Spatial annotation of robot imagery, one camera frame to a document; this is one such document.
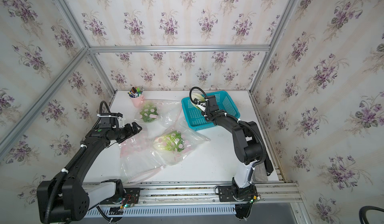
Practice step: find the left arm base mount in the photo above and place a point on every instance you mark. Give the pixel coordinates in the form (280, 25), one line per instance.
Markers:
(126, 197)

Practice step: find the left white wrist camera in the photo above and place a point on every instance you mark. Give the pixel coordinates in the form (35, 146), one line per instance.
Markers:
(120, 120)

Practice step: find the teal plastic basket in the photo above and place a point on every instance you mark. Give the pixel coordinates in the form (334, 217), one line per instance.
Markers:
(195, 116)

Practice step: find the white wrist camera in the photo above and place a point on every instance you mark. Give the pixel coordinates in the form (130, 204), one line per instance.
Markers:
(201, 105)
(120, 120)

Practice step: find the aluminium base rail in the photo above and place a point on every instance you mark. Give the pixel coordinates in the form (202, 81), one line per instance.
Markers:
(203, 193)

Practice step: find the chinese cabbage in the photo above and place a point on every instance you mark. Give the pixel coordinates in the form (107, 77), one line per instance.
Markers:
(172, 141)
(195, 97)
(149, 112)

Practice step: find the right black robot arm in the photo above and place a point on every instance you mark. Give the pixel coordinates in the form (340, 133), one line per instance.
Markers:
(249, 146)

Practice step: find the pink pen cup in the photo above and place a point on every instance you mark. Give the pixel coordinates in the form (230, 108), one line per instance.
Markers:
(138, 101)

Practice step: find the zip-top bag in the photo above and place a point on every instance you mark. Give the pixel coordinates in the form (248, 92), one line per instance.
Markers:
(139, 160)
(193, 140)
(169, 112)

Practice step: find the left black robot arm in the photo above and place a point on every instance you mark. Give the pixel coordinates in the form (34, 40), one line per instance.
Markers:
(63, 198)

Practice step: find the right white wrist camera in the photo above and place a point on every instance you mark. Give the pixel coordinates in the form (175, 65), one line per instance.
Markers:
(201, 105)

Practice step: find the grey block with black device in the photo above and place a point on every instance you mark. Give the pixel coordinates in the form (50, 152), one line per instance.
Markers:
(263, 171)

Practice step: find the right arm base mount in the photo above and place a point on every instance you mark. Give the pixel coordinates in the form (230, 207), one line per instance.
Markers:
(234, 194)

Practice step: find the black chair edge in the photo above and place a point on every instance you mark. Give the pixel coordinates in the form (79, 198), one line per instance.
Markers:
(371, 215)

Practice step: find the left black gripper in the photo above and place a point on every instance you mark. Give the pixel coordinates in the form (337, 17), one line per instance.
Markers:
(129, 132)

